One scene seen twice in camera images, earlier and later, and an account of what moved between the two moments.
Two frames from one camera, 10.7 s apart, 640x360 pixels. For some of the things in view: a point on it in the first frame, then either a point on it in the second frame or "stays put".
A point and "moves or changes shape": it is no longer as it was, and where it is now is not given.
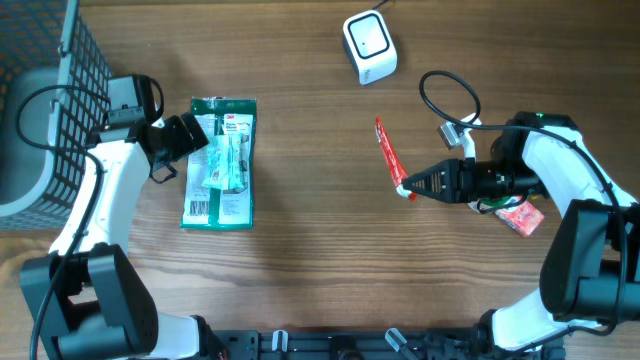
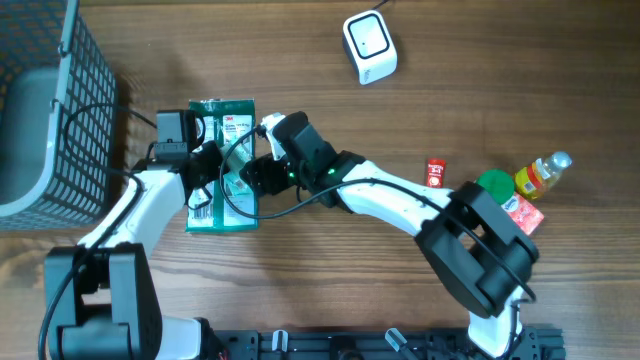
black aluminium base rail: (416, 344) stays put
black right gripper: (454, 174) → (264, 170)
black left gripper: (184, 143) → (212, 150)
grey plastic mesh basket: (55, 83) stays put
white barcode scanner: (370, 46) stays put
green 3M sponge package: (219, 183) stays put
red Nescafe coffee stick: (398, 171) moves or changes shape
